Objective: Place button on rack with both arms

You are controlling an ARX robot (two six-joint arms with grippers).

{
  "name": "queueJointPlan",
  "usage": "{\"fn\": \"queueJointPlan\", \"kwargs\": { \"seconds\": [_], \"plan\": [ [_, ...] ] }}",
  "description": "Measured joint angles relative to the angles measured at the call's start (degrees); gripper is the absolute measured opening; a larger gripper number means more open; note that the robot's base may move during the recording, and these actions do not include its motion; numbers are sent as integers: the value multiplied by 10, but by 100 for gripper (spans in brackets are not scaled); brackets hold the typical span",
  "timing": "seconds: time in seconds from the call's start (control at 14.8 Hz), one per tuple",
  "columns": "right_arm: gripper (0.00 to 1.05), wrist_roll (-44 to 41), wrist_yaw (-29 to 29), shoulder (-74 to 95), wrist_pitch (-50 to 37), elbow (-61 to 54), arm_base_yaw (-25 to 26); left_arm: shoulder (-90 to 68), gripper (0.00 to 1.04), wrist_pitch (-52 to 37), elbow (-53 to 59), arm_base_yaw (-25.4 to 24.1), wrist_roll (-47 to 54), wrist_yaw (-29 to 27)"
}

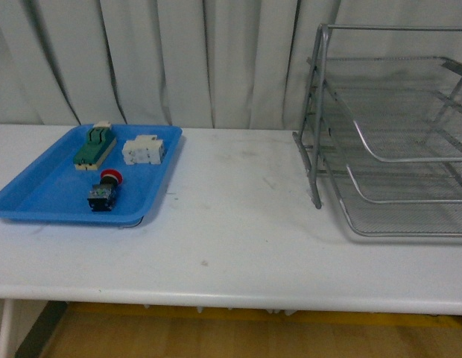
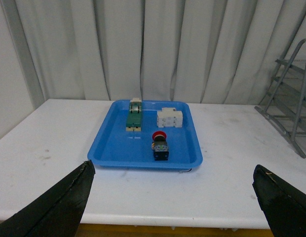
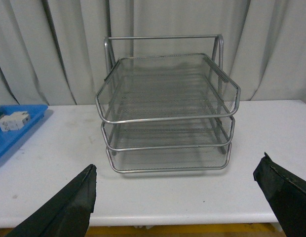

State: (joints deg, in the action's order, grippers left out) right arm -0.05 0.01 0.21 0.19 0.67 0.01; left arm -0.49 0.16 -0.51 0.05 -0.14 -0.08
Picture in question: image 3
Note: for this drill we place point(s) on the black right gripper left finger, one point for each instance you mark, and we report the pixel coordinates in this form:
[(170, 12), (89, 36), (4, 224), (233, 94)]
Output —
[(66, 214)]

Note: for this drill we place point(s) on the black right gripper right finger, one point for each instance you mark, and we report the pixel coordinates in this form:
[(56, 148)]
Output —
[(286, 194)]

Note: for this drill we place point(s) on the silver mesh three-tier rack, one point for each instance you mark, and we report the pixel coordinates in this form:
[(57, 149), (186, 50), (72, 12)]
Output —
[(168, 112)]

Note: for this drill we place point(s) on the blue plastic tray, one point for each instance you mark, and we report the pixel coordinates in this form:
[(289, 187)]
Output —
[(9, 138)]

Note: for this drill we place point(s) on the white circuit breaker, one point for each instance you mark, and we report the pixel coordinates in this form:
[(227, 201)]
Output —
[(15, 121)]

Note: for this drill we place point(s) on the grey curtain backdrop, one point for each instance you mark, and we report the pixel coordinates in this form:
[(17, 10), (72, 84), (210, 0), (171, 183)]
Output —
[(52, 51)]

